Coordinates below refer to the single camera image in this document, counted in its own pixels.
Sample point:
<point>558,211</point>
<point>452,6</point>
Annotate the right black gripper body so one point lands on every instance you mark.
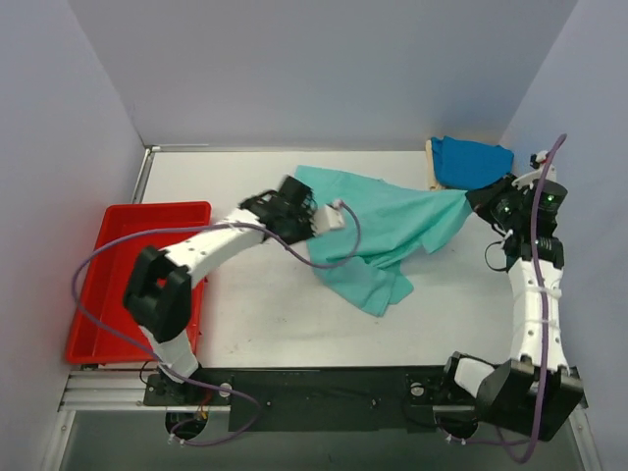
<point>484,202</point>

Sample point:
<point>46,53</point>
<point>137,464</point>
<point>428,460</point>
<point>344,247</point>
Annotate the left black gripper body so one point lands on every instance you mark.
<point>298,228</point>

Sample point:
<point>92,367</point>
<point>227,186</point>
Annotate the teal t shirt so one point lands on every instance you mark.
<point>392,223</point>

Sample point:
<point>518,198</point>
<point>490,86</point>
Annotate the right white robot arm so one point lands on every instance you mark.
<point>534,391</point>

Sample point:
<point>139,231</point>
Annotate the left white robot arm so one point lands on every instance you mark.
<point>159,290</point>

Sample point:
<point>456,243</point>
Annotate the folded blue t shirt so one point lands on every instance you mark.
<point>464,164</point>

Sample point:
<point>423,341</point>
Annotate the folded beige t shirt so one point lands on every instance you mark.
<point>433,183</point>

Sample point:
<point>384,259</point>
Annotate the red plastic bin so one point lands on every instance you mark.
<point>106,279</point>

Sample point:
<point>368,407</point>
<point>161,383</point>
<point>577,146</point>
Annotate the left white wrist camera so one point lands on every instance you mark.
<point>328,218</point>

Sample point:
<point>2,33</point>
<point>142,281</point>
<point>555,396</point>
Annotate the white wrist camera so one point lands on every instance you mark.
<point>328,218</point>
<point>538,162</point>

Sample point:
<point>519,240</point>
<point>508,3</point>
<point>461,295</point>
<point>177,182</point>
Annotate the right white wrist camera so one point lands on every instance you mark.
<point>538,162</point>

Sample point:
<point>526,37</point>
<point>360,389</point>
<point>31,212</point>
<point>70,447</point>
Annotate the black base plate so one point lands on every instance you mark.
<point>351,399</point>

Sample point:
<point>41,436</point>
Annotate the aluminium frame rail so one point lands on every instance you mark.
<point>102,390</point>

